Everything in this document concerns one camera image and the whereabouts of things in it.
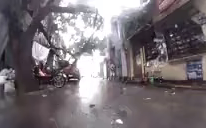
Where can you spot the red motorcycle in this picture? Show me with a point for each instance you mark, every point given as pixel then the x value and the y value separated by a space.
pixel 52 75

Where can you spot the wet grey asphalt road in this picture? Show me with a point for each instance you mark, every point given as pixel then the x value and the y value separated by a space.
pixel 131 106

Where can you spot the row of buildings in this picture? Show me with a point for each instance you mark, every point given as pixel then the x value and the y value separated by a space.
pixel 114 53

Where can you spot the white bags pile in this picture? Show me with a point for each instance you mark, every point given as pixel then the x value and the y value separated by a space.
pixel 5 80

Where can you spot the building with shop front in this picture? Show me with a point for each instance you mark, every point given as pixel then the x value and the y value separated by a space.
pixel 177 43

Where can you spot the large dark tree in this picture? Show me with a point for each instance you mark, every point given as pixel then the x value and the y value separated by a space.
pixel 24 53

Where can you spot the red car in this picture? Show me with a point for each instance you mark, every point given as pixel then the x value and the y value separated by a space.
pixel 72 70

